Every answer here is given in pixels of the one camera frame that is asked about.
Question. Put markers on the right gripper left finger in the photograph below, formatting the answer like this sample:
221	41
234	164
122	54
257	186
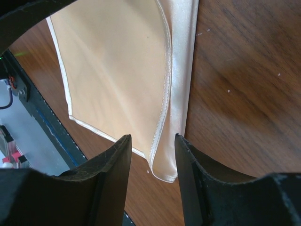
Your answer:
92	194

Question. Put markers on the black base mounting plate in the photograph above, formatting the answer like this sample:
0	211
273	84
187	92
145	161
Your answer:
41	111

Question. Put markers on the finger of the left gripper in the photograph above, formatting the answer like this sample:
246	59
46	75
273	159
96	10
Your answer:
18	16

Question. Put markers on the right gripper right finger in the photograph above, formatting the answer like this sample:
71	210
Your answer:
215	195

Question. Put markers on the beige cloth napkin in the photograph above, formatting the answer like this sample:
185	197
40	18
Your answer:
126	68

